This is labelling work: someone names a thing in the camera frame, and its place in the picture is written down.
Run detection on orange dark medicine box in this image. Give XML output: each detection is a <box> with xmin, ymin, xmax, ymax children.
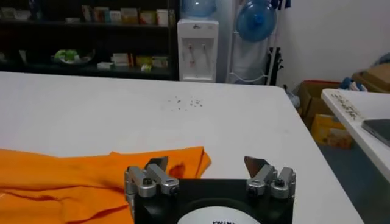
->
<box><xmin>93</xmin><ymin>6</ymin><xmax>110</xmax><ymax>23</ymax></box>

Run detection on black shelving unit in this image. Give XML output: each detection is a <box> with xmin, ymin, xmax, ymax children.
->
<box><xmin>0</xmin><ymin>0</ymin><xmax>180</xmax><ymax>82</ymax></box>

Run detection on white paper cup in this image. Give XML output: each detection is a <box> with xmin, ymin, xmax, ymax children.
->
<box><xmin>156</xmin><ymin>8</ymin><xmax>169</xmax><ymax>27</ymax></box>

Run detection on pale green white box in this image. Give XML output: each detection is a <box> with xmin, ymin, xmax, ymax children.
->
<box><xmin>15</xmin><ymin>10</ymin><xmax>32</xmax><ymax>21</ymax></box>

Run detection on dark blue hanging cloth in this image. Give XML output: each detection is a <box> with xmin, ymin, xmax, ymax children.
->
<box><xmin>270</xmin><ymin>0</ymin><xmax>292</xmax><ymax>10</ymax></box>

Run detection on yellow green medicine box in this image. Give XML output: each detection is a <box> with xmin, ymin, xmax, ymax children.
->
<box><xmin>135</xmin><ymin>55</ymin><xmax>153</xmax><ymax>66</ymax></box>

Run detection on open brown cardboard box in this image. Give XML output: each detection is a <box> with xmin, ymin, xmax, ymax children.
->
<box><xmin>297</xmin><ymin>79</ymin><xmax>342</xmax><ymax>130</ymax></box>

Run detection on black tripod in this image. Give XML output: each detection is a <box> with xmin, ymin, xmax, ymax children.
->
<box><xmin>266</xmin><ymin>47</ymin><xmax>284</xmax><ymax>86</ymax></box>

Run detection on dark blue bottle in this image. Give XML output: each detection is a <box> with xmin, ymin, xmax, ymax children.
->
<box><xmin>29</xmin><ymin>0</ymin><xmax>42</xmax><ymax>19</ymax></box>

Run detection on orange t-shirt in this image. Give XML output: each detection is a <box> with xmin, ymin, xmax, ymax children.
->
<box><xmin>0</xmin><ymin>145</ymin><xmax>211</xmax><ymax>224</ymax></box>

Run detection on knotted white plastic bag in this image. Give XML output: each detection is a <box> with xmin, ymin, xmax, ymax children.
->
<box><xmin>282</xmin><ymin>84</ymin><xmax>301</xmax><ymax>109</ymax></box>

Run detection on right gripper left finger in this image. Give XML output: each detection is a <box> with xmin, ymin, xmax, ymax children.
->
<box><xmin>124</xmin><ymin>155</ymin><xmax>180</xmax><ymax>199</ymax></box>

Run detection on blue white bag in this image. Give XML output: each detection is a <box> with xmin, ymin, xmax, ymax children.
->
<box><xmin>339</xmin><ymin>76</ymin><xmax>369</xmax><ymax>92</ymax></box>

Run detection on beige yellow medicine box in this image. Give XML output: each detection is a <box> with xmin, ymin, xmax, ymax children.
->
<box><xmin>121</xmin><ymin>7</ymin><xmax>140</xmax><ymax>25</ymax></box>

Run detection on steel bowl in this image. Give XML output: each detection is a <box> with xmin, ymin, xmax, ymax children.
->
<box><xmin>51</xmin><ymin>48</ymin><xmax>96</xmax><ymax>66</ymax></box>

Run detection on blue water jug with label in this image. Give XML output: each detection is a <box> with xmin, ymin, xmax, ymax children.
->
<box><xmin>181</xmin><ymin>0</ymin><xmax>218</xmax><ymax>18</ymax></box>

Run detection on red white medicine box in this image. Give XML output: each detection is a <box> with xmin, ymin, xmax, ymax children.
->
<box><xmin>139</xmin><ymin>10</ymin><xmax>157</xmax><ymax>26</ymax></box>

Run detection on green plastic packets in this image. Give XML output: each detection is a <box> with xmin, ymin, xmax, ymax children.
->
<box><xmin>54</xmin><ymin>49</ymin><xmax>79</xmax><ymax>61</ymax></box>

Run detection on grey striped clothes pile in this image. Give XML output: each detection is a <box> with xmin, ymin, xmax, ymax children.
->
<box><xmin>374</xmin><ymin>52</ymin><xmax>390</xmax><ymax>66</ymax></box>

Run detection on flat cardboard box with flap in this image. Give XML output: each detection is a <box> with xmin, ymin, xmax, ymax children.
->
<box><xmin>352</xmin><ymin>62</ymin><xmax>390</xmax><ymax>94</ymax></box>

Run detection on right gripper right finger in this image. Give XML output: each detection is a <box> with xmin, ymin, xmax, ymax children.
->
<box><xmin>243</xmin><ymin>155</ymin><xmax>297</xmax><ymax>200</ymax></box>

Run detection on white green medicine box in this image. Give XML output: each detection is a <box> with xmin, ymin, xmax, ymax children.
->
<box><xmin>152</xmin><ymin>55</ymin><xmax>169</xmax><ymax>68</ymax></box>

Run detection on white wire jug rack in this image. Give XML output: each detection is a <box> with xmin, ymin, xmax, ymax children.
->
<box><xmin>227</xmin><ymin>0</ymin><xmax>280</xmax><ymax>86</ymax></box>

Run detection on upright white red box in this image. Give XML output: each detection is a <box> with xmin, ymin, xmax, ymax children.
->
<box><xmin>81</xmin><ymin>4</ymin><xmax>93</xmax><ymax>22</ymax></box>

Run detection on small white green box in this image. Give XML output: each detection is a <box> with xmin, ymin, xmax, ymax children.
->
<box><xmin>109</xmin><ymin>10</ymin><xmax>122</xmax><ymax>24</ymax></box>

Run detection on white water dispenser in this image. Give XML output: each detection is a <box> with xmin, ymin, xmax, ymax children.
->
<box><xmin>177</xmin><ymin>18</ymin><xmax>219</xmax><ymax>83</ymax></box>

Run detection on small yellow printed carton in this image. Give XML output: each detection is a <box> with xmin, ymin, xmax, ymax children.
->
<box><xmin>310</xmin><ymin>113</ymin><xmax>354</xmax><ymax>150</ymax></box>

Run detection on white box red stripe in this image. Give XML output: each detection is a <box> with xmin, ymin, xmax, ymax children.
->
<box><xmin>112</xmin><ymin>52</ymin><xmax>132</xmax><ymax>66</ymax></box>

